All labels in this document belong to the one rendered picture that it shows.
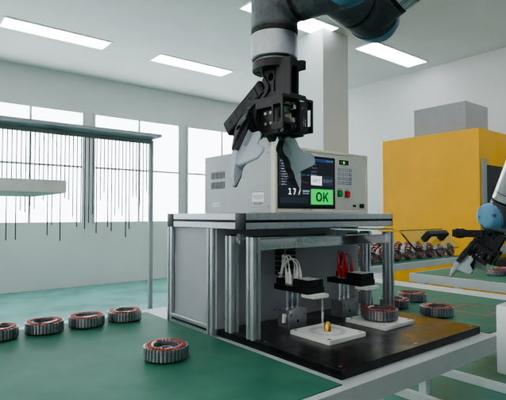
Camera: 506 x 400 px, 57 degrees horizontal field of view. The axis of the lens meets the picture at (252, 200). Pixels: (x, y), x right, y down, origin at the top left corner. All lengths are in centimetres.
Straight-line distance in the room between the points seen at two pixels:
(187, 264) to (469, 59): 624
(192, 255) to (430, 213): 391
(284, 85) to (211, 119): 823
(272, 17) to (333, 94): 495
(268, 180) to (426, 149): 394
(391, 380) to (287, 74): 75
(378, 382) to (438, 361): 25
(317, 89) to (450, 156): 170
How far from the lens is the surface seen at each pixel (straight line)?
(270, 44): 74
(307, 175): 147
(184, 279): 157
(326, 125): 553
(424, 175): 522
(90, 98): 794
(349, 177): 162
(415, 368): 126
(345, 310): 161
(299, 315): 146
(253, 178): 146
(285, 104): 72
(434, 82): 753
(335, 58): 585
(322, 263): 170
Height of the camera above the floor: 111
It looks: 2 degrees up
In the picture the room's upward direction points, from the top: straight up
